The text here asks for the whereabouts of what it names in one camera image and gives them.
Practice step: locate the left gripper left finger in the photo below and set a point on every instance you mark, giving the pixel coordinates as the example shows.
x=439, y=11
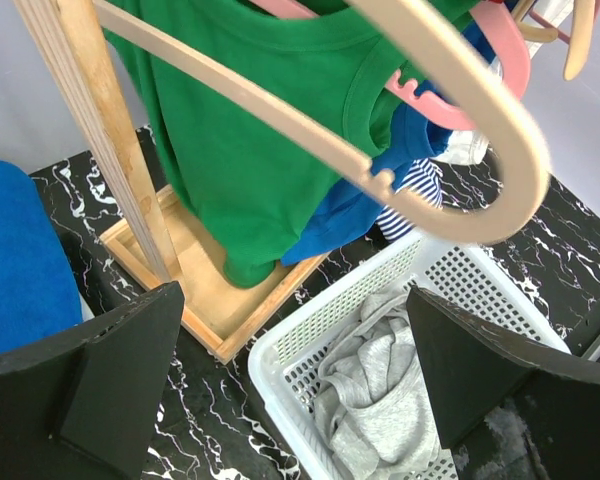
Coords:
x=82, y=404

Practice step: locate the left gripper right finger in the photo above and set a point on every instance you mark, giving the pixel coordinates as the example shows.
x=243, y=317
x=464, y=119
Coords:
x=507, y=407

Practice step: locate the grey tank top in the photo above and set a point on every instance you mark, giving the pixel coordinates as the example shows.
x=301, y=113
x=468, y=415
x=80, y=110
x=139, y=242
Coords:
x=372, y=410

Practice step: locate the beige plastic hanger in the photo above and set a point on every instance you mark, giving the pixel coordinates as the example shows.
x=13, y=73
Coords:
x=368, y=184

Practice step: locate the blue white striped top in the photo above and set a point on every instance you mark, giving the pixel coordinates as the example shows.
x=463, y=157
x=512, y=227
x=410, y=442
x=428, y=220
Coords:
x=422, y=180

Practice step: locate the blue tank top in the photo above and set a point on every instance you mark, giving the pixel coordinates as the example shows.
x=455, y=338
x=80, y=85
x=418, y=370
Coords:
x=388, y=130

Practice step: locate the green tank top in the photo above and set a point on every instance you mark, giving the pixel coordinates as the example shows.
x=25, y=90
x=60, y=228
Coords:
x=250, y=187

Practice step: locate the pink hanger under green top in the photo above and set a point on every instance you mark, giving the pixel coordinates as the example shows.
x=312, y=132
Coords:
x=481, y=100

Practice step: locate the pink hanger under striped top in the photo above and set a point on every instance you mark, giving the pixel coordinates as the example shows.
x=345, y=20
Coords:
x=561, y=35

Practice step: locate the white tank top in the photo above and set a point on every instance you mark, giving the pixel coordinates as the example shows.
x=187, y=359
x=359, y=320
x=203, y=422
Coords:
x=469, y=147

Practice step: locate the cream wooden hanger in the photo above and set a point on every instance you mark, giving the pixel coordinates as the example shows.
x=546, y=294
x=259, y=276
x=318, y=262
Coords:
x=584, y=15

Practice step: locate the white rear basket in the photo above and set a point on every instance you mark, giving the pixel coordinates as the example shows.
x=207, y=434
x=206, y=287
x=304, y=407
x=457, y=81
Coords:
x=86, y=311

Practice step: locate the white basket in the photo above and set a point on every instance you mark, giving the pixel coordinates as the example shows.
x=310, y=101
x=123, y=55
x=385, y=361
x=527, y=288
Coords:
x=86, y=311
x=283, y=363

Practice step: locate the folded blue cloth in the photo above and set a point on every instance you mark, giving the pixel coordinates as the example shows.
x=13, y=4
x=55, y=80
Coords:
x=38, y=293

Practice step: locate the wooden clothes rack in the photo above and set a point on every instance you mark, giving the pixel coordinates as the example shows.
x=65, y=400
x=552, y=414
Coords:
x=157, y=241

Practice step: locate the white centre basket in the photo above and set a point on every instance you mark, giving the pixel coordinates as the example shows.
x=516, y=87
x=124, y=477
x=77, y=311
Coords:
x=283, y=363

